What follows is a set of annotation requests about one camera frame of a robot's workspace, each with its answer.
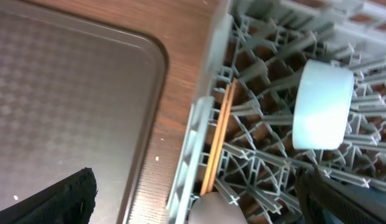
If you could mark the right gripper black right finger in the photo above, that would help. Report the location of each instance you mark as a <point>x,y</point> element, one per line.
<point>323,200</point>

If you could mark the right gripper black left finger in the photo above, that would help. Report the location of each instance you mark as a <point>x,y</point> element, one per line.
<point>71,200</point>

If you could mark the pink cup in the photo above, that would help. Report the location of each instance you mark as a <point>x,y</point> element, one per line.
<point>212,208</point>

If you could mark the grey dishwasher rack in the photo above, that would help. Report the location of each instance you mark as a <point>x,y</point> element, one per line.
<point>249,83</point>

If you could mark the brown plastic tray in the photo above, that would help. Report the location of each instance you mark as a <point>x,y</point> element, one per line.
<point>73,94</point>

